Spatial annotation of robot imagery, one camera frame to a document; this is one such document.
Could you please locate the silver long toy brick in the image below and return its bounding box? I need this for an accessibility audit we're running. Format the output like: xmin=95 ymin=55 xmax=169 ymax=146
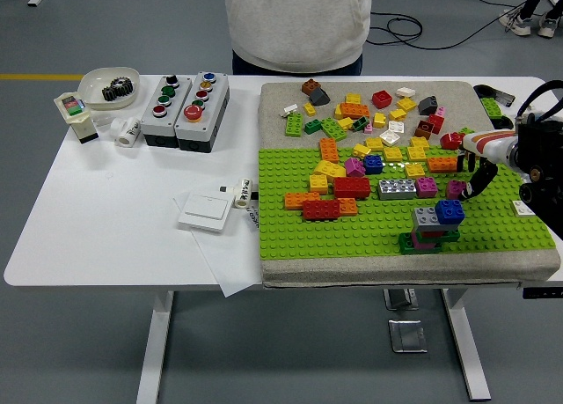
xmin=377 ymin=178 xmax=418 ymax=202

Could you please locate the white pipe fitting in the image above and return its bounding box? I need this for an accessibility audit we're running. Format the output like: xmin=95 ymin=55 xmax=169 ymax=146
xmin=109 ymin=116 xmax=143 ymax=149

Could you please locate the metal floor plate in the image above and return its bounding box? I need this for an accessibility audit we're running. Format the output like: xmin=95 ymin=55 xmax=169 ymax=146
xmin=387 ymin=319 xmax=428 ymax=355

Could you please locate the magenta toy brick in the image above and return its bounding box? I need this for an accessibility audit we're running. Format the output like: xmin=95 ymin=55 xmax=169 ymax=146
xmin=344 ymin=157 xmax=367 ymax=178

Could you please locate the grey emergency-stop control box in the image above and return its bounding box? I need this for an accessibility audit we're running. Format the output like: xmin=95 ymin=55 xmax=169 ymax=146
xmin=174 ymin=71 xmax=230 ymax=153

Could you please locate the pink square toy brick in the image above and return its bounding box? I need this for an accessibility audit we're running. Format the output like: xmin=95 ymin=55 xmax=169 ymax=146
xmin=415 ymin=176 xmax=439 ymax=199
xmin=445 ymin=180 xmax=468 ymax=202

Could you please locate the white paper sheet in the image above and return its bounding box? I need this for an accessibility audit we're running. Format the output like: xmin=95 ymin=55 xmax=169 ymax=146
xmin=172 ymin=191 xmax=265 ymax=298

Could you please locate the large yellow sloped brick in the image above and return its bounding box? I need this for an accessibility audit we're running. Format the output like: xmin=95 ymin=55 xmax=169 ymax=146
xmin=312 ymin=159 xmax=347 ymax=183

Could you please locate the white table leg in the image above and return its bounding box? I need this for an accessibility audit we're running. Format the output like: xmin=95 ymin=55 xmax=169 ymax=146
xmin=135 ymin=290 xmax=176 ymax=404
xmin=441 ymin=288 xmax=493 ymax=401

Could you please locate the person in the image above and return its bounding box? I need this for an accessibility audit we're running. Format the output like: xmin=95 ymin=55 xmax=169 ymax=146
xmin=223 ymin=0 xmax=373 ymax=77
xmin=499 ymin=0 xmax=563 ymax=39

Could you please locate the pink long toy brick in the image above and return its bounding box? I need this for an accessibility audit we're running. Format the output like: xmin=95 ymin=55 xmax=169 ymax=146
xmin=411 ymin=231 xmax=443 ymax=251

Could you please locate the grey four-button control box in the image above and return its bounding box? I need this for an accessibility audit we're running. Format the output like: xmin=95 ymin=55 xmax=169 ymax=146
xmin=139 ymin=75 xmax=194 ymax=149

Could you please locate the white labelled cylinder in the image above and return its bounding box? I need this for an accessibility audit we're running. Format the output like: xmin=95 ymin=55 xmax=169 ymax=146
xmin=232 ymin=178 xmax=256 ymax=210

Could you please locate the white wall switch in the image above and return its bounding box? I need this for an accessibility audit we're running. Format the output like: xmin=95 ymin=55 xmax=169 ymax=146
xmin=177 ymin=192 xmax=233 ymax=233

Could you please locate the lime green toy brick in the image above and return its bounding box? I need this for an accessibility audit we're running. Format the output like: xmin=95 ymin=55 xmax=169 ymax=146
xmin=284 ymin=112 xmax=304 ymax=138

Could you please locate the red long toy brick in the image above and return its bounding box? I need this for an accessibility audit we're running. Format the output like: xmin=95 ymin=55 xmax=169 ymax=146
xmin=333 ymin=176 xmax=371 ymax=200
xmin=302 ymin=199 xmax=342 ymax=221

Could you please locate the orange square toy brick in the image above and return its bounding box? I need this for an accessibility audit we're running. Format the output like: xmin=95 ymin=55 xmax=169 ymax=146
xmin=337 ymin=197 xmax=360 ymax=217

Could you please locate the red rounded toy brick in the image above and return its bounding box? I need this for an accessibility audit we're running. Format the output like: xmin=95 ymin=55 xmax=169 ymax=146
xmin=440 ymin=131 xmax=465 ymax=151

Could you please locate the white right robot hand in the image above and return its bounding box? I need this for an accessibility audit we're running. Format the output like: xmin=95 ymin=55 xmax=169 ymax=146
xmin=456 ymin=129 xmax=516 ymax=202

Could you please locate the green studded baseplate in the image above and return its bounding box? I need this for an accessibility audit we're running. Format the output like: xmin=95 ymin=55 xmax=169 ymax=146
xmin=258 ymin=143 xmax=557 ymax=261

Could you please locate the white plastic bowl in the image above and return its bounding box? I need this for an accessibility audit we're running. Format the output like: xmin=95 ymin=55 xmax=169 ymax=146
xmin=77 ymin=66 xmax=142 ymax=111

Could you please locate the black floor cable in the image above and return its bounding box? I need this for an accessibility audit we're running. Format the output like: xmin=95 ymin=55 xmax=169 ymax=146
xmin=365 ymin=0 xmax=529 ymax=51

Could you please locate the yellow square toy brick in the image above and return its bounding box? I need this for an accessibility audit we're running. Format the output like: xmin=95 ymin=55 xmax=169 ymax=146
xmin=309 ymin=173 xmax=330 ymax=195

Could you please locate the white square toy brick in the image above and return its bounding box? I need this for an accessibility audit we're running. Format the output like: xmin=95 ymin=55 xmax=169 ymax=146
xmin=510 ymin=199 xmax=536 ymax=218

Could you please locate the orange long toy brick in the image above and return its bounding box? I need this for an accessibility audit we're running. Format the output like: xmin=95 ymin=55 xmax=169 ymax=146
xmin=339 ymin=102 xmax=371 ymax=119
xmin=284 ymin=191 xmax=322 ymax=210

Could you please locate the black table control panel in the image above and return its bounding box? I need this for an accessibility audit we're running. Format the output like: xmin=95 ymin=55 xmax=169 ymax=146
xmin=522 ymin=287 xmax=563 ymax=299

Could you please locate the grey long toy brick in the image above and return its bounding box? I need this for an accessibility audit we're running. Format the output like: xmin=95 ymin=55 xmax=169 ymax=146
xmin=411 ymin=206 xmax=461 ymax=234

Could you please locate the orange long flat brick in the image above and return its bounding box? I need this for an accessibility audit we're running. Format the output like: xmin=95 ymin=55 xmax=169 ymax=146
xmin=426 ymin=156 xmax=459 ymax=173

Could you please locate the white switch module green red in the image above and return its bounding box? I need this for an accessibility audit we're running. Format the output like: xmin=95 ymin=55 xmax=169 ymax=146
xmin=53 ymin=91 xmax=99 ymax=145

